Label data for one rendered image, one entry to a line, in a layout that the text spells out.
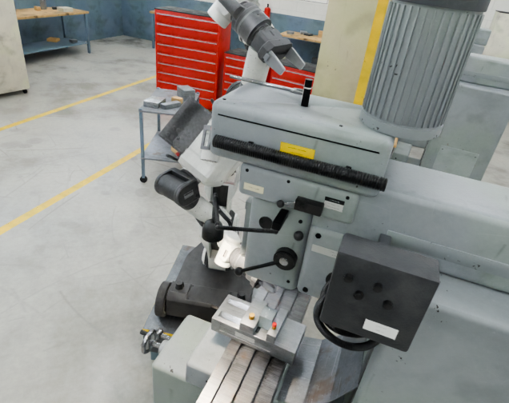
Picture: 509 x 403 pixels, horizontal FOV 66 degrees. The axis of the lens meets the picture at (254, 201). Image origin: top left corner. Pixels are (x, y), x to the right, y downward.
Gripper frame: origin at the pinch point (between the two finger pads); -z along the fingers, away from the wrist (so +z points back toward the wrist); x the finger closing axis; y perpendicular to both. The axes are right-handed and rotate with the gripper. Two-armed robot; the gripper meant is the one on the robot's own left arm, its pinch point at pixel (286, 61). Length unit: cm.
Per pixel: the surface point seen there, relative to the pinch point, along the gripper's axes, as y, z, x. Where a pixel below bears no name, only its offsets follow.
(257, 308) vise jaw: -82, -49, -3
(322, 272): -33, -50, 8
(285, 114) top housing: -4.1, -12.3, 11.3
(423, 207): 1, -52, 2
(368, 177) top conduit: 0.4, -37.4, 10.1
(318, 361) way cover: -81, -80, -9
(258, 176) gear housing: -22.3, -17.7, 13.3
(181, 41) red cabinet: -282, 296, -363
